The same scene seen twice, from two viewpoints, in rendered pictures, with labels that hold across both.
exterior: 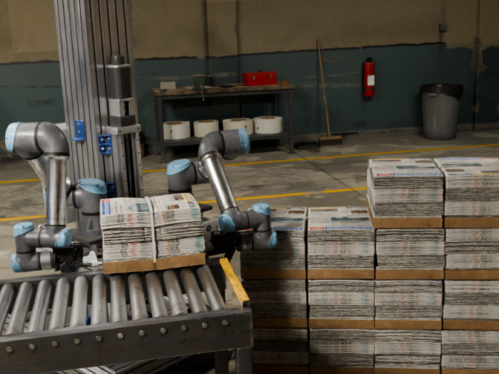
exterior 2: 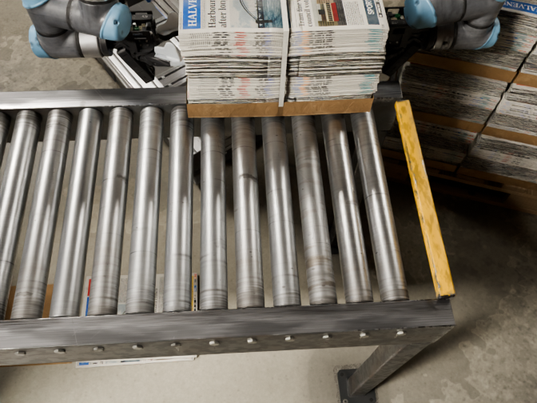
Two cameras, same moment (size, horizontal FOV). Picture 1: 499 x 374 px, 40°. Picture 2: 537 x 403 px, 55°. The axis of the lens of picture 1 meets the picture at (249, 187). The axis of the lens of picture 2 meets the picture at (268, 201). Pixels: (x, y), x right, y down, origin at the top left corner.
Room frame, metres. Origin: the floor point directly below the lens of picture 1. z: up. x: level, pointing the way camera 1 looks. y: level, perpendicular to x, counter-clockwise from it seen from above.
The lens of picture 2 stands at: (1.72, 0.31, 1.67)
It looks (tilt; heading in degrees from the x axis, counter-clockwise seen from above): 61 degrees down; 6
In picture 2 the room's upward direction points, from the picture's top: 3 degrees clockwise
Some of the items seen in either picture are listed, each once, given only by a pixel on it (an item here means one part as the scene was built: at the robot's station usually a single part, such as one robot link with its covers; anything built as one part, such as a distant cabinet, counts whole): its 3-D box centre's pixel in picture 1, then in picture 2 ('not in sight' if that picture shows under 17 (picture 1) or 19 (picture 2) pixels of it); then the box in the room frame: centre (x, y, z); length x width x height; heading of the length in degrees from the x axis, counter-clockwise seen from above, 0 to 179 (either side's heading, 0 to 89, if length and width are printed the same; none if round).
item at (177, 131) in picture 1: (223, 113); not in sight; (8.98, 0.32, 0.55); 1.80 x 0.70 x 1.09; 102
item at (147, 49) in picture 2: (68, 256); (129, 37); (2.55, 0.72, 0.82); 0.12 x 0.08 x 0.09; 101
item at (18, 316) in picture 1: (20, 312); (45, 208); (2.12, 0.78, 0.77); 0.47 x 0.05 x 0.05; 12
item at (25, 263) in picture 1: (27, 261); (58, 39); (2.51, 0.88, 0.82); 0.11 x 0.08 x 0.09; 101
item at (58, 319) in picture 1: (59, 307); (113, 205); (2.15, 0.66, 0.77); 0.47 x 0.05 x 0.05; 12
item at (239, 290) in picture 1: (234, 280); (422, 189); (2.25, 0.07, 0.81); 0.43 x 0.03 x 0.02; 12
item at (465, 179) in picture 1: (471, 191); not in sight; (2.87, -0.97, 0.95); 0.38 x 0.29 x 0.23; 173
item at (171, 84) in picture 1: (222, 81); not in sight; (9.01, 0.31, 0.96); 1.69 x 0.57 x 0.12; 102
